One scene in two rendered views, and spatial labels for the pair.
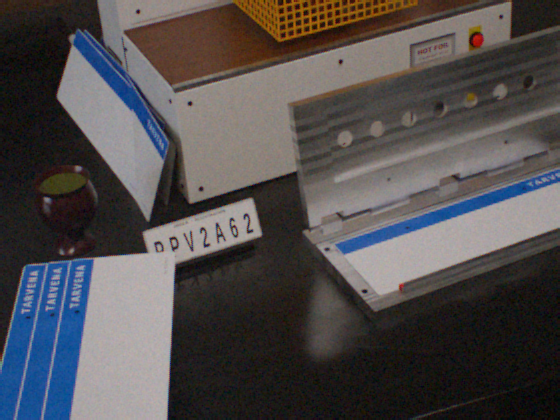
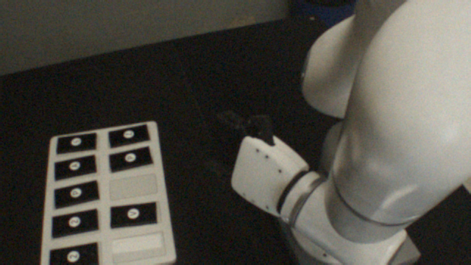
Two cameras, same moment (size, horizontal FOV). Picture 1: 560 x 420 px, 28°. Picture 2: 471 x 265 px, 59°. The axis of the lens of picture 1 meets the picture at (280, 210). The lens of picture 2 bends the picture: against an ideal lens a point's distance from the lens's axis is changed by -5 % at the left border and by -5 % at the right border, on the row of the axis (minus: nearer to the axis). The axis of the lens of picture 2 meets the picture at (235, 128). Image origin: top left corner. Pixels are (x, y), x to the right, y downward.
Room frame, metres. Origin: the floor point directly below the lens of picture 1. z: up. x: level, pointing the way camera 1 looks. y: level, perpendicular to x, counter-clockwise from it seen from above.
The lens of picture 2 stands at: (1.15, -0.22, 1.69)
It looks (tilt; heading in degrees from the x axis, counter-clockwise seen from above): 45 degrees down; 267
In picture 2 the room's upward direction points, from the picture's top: straight up
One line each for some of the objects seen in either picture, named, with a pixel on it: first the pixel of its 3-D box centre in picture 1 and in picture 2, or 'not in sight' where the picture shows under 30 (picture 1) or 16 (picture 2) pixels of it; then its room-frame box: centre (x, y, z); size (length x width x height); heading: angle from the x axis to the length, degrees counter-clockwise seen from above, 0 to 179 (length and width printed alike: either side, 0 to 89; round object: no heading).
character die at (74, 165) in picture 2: not in sight; (75, 167); (1.48, -0.88, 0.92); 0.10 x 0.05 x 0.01; 13
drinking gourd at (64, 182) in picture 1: (69, 212); not in sight; (1.33, 0.29, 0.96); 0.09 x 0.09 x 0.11
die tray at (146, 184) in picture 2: not in sight; (105, 192); (1.40, -0.81, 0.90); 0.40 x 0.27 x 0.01; 99
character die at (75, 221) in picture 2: not in sight; (75, 223); (1.45, -0.73, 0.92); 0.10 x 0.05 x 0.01; 11
